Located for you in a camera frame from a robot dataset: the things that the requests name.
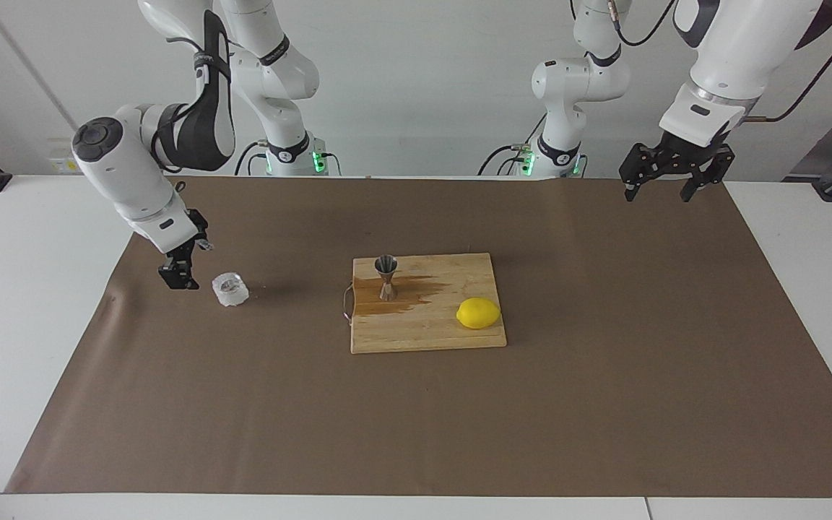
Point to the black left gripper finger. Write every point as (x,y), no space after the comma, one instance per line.
(640,166)
(712,170)

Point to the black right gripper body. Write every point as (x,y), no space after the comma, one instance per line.
(188,256)

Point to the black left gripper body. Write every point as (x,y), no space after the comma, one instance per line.
(690,155)

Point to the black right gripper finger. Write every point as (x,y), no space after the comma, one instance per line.
(193,279)
(172,278)

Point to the clear glass cup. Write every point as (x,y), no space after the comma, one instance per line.
(230,289)

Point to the steel double jigger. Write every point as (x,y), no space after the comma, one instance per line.
(387,278)

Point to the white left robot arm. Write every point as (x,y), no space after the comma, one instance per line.
(741,50)

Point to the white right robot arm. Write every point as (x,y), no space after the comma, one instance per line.
(127,173)

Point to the brown paper table mat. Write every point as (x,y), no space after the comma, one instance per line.
(604,361)

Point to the yellow lemon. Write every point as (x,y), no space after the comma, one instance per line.
(479,313)

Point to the wooden cutting board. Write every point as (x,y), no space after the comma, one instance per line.
(423,332)

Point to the white wall socket strip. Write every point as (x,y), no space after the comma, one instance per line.
(62,160)

